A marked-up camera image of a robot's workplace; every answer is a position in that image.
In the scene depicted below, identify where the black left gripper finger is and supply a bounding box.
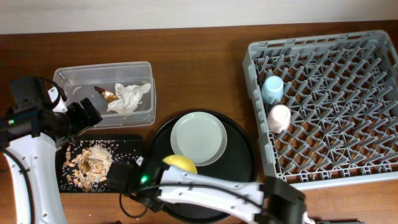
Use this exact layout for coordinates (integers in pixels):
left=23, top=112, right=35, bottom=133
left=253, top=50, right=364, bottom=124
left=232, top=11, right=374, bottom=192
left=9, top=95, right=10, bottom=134
left=67, top=102, right=90, bottom=133
left=80, top=98, right=103, bottom=126

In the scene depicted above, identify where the brown gold coffee wrapper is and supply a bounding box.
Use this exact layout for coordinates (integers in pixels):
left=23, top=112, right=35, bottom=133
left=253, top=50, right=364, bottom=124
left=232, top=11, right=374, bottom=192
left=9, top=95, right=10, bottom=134
left=94, top=86, right=119, bottom=103

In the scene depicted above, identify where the white napkin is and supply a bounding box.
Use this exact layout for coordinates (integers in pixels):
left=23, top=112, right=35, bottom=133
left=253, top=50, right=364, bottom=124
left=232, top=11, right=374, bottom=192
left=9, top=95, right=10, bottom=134
left=107, top=83, right=151, bottom=114

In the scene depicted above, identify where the food scraps pile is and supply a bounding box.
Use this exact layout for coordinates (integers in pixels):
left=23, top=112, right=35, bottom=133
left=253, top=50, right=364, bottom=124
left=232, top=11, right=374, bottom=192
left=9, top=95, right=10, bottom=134
left=61, top=139, right=141, bottom=193

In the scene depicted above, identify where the yellow plastic bowl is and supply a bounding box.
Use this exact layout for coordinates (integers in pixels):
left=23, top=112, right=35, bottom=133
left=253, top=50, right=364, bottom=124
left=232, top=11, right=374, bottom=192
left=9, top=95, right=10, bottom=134
left=162, top=154, right=197, bottom=174

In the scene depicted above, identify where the white round plate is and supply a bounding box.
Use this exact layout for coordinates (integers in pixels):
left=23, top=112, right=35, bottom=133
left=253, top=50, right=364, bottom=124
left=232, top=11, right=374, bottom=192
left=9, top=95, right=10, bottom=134
left=170, top=111, right=228, bottom=166

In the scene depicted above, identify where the pink plastic cup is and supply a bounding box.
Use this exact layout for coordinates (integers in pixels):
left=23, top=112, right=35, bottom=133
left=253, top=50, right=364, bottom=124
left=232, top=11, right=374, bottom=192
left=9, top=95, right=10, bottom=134
left=267, top=105, right=291, bottom=134

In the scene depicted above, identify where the light blue plastic cup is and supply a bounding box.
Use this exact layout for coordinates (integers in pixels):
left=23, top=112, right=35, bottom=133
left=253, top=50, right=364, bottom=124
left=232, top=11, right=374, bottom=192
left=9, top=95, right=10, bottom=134
left=261, top=75, right=284, bottom=105

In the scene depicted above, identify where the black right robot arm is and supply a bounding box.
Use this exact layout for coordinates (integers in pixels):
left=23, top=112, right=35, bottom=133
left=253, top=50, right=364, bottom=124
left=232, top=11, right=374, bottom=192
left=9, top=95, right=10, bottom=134
left=106, top=162, right=314, bottom=224

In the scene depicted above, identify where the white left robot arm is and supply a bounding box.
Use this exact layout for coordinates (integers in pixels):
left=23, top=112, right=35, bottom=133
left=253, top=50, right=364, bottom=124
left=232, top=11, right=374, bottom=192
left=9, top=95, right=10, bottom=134
left=1, top=77, right=102, bottom=223

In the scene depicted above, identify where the clear plastic waste bin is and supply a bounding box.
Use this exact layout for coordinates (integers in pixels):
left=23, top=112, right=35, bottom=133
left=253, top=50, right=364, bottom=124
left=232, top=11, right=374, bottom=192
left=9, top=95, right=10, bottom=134
left=53, top=62, right=156, bottom=129

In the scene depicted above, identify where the grey dishwasher rack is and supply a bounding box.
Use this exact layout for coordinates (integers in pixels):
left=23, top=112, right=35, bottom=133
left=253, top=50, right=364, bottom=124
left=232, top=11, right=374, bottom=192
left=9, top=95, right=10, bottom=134
left=243, top=30, right=397, bottom=190

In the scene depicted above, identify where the black rectangular tray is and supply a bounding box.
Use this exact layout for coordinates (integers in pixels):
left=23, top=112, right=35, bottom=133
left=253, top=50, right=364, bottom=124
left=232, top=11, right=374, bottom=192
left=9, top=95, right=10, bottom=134
left=55, top=133, right=144, bottom=194

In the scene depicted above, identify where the round black serving tray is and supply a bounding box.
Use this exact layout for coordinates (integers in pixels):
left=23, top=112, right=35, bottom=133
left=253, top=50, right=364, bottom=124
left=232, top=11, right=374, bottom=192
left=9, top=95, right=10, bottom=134
left=142, top=111, right=257, bottom=223

